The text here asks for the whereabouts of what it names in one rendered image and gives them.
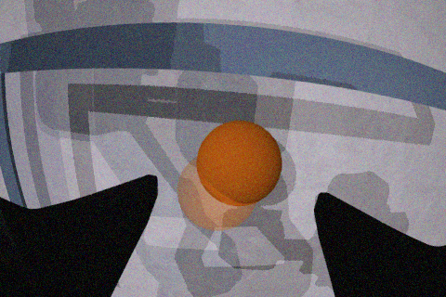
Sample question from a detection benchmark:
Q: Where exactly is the brown ball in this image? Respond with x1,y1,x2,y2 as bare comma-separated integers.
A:
197,120,282,205

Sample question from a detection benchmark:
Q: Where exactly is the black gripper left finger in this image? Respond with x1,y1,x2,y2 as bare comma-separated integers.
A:
0,174,157,297

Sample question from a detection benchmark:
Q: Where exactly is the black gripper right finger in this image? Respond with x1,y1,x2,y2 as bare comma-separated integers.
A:
315,192,446,297

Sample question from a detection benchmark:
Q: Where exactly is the blue-grey l-shaped low wall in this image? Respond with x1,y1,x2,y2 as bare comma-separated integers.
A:
0,22,446,208

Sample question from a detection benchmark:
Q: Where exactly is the translucent orange ball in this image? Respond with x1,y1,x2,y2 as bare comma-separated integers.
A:
177,156,256,230

